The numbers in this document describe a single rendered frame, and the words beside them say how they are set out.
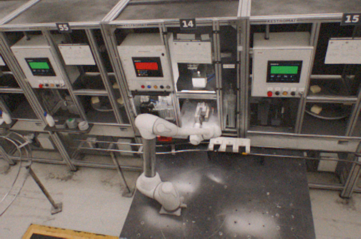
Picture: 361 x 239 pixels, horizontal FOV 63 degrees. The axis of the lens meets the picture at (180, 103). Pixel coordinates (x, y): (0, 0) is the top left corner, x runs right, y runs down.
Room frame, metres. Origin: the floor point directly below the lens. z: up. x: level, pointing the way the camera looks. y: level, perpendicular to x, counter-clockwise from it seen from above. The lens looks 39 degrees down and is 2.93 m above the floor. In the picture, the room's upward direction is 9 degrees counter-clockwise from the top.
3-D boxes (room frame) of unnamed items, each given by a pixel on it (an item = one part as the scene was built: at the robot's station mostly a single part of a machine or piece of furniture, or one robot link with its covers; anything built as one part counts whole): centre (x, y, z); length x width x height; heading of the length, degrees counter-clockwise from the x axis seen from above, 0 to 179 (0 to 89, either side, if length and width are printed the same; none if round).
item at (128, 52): (2.31, 0.22, 1.60); 0.42 x 0.29 x 0.46; 73
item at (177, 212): (1.44, 0.19, 0.71); 0.22 x 0.18 x 0.06; 73
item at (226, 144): (1.86, -0.39, 0.84); 0.36 x 0.14 x 0.10; 73
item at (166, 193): (1.45, 0.22, 0.85); 0.18 x 0.16 x 0.22; 53
